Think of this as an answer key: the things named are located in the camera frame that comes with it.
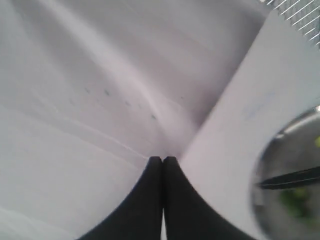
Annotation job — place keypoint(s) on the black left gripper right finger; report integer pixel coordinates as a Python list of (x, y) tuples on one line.
[(187, 216)]

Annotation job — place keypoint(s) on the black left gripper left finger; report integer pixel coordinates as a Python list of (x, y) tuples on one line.
[(139, 216)]

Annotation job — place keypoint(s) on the black kitchen knife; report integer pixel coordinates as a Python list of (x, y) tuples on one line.
[(292, 180)]

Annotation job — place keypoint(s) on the green jalapeno pepper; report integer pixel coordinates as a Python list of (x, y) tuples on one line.
[(295, 202)]

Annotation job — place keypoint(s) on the cut green pepper slice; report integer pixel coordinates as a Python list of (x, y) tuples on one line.
[(317, 142)]

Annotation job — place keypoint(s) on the round stainless steel plate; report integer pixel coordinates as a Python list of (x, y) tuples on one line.
[(291, 149)]

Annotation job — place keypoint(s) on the chrome wire utensil holder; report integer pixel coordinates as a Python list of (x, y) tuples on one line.
[(303, 15)]

